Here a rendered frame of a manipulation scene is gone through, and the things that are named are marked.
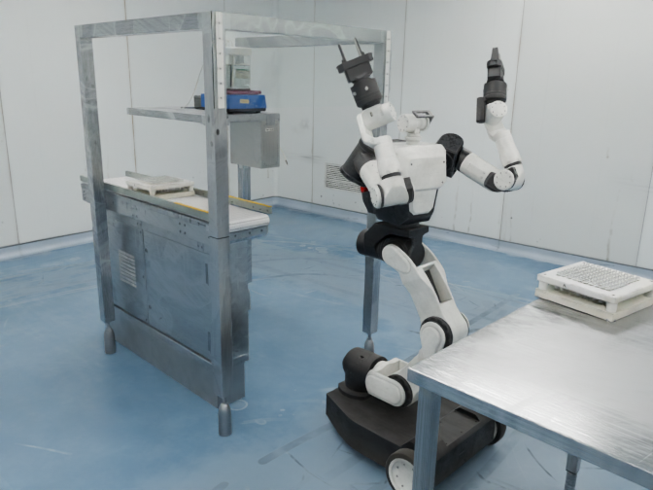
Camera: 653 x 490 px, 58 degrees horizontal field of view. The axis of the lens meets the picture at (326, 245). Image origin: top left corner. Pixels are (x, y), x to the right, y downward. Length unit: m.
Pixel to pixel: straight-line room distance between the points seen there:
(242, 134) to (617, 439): 1.91
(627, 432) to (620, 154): 4.19
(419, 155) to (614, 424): 1.25
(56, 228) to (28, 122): 0.96
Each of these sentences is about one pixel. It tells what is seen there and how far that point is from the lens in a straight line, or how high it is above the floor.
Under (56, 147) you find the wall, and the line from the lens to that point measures 5.75.
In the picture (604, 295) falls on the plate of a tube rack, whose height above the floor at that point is 0.97.
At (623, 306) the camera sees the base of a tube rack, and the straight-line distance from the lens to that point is 1.87.
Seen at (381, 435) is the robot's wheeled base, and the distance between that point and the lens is 2.47.
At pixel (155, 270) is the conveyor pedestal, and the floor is 0.57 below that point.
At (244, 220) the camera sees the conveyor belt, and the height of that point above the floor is 0.93.
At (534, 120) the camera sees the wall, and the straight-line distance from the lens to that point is 5.54.
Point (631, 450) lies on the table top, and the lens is 1.24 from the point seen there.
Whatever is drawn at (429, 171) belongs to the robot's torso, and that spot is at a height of 1.20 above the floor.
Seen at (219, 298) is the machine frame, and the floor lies 0.65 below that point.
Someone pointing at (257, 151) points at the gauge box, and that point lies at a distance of 2.55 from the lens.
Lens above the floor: 1.52
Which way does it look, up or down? 16 degrees down
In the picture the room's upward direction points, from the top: 1 degrees clockwise
